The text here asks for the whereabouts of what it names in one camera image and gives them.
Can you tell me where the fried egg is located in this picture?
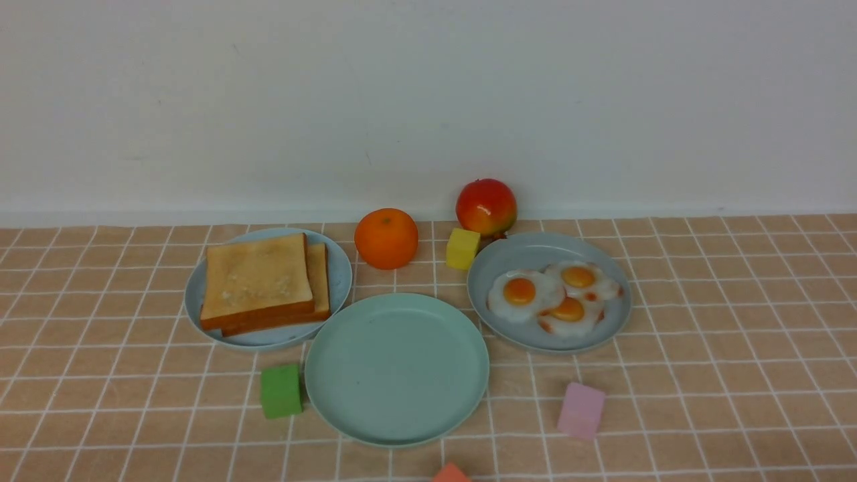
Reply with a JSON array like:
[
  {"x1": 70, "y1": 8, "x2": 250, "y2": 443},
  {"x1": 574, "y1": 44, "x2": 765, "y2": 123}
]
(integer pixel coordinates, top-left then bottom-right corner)
[
  {"x1": 544, "y1": 260, "x2": 625, "y2": 303},
  {"x1": 486, "y1": 270, "x2": 566, "y2": 324},
  {"x1": 538, "y1": 297, "x2": 605, "y2": 338}
]

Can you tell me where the toast slice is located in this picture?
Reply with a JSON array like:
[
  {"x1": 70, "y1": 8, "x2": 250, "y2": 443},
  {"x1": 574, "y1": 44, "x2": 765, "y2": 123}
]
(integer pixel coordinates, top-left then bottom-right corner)
[
  {"x1": 221, "y1": 243, "x2": 331, "y2": 337},
  {"x1": 200, "y1": 232, "x2": 315, "y2": 330}
]

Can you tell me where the yellow cube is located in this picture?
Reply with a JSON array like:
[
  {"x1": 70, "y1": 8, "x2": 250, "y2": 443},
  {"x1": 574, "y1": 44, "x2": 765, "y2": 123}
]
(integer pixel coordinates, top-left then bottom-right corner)
[{"x1": 446, "y1": 228, "x2": 481, "y2": 271}]

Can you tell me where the orange fruit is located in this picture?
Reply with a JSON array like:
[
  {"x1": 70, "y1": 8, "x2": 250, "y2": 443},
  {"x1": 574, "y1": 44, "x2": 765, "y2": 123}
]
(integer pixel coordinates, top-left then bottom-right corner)
[{"x1": 354, "y1": 208, "x2": 419, "y2": 270}]

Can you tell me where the red yellow apple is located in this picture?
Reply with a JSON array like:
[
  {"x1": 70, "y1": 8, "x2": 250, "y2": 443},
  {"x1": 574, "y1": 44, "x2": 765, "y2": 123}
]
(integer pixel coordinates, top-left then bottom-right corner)
[{"x1": 455, "y1": 178, "x2": 518, "y2": 239}]

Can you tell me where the grey-blue egg plate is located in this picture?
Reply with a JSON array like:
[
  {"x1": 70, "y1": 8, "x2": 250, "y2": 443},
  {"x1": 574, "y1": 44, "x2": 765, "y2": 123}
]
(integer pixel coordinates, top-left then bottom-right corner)
[{"x1": 467, "y1": 232, "x2": 633, "y2": 354}]

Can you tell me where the green centre plate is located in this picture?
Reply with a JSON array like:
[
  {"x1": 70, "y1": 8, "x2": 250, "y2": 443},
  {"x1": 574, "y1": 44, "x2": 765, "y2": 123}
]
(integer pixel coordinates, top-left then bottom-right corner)
[{"x1": 304, "y1": 293, "x2": 490, "y2": 449}]

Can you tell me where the green cube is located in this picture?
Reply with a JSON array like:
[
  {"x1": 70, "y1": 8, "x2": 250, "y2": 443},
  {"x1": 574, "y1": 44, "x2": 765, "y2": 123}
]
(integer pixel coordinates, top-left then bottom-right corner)
[{"x1": 260, "y1": 364, "x2": 303, "y2": 419}]

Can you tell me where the pink cube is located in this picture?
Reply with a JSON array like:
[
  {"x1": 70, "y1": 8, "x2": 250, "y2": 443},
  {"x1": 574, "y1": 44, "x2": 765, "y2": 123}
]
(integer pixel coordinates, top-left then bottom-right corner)
[{"x1": 556, "y1": 382, "x2": 606, "y2": 441}]

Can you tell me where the red-orange cube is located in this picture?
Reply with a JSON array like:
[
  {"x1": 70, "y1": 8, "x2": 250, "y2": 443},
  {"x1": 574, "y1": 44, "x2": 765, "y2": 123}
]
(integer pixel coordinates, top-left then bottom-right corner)
[{"x1": 431, "y1": 463, "x2": 471, "y2": 482}]

